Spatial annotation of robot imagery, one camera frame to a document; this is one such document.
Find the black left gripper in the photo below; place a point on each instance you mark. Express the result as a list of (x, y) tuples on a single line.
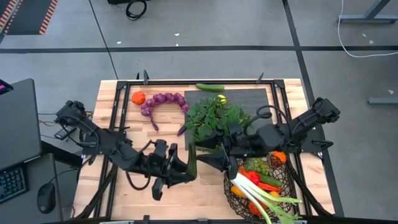
[(158, 168)]

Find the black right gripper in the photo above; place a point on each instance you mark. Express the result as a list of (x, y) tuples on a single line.
[(239, 144)]

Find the potted green leafy plant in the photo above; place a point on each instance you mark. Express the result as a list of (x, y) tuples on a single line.
[(208, 124)]

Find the dark purple eggplant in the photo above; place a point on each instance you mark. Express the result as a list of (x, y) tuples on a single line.
[(181, 131)]

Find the white green leek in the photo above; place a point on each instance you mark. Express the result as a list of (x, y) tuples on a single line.
[(245, 185)]

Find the green grape bunch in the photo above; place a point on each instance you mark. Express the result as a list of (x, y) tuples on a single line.
[(258, 165)]

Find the red chili pepper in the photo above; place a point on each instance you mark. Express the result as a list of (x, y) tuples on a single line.
[(253, 177)]

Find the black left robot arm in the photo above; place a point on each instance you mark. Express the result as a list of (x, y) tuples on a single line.
[(93, 137)]

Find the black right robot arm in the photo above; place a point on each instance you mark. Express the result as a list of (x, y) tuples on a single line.
[(311, 119)]

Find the dark grey woven placemat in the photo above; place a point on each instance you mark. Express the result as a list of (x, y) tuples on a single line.
[(248, 99)]

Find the orange mandarin fruit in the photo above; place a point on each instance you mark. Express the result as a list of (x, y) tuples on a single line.
[(280, 156)]

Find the purple grape bunch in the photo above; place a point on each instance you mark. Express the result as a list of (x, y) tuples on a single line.
[(160, 98)]

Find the black power adapter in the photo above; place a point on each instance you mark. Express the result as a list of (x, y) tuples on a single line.
[(63, 133)]

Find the black computer mouse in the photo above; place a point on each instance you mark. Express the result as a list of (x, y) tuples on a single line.
[(46, 197)]

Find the black backlit keyboard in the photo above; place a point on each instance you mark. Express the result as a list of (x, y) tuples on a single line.
[(12, 185)]

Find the dark grey computer case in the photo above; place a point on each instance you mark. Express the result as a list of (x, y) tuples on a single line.
[(18, 124)]

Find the grey side desk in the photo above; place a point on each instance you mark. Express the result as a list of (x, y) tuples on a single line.
[(12, 214)]

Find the grey table foot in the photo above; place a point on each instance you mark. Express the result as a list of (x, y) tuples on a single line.
[(382, 100)]

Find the small glowing device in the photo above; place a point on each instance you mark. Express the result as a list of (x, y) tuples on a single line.
[(4, 87)]

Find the grey table leg base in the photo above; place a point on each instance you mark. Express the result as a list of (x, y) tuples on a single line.
[(367, 18)]

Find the black orange-striped floor mat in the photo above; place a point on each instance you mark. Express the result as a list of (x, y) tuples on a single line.
[(28, 15)]

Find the black metal table frame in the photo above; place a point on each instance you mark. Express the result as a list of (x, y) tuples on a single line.
[(248, 82)]

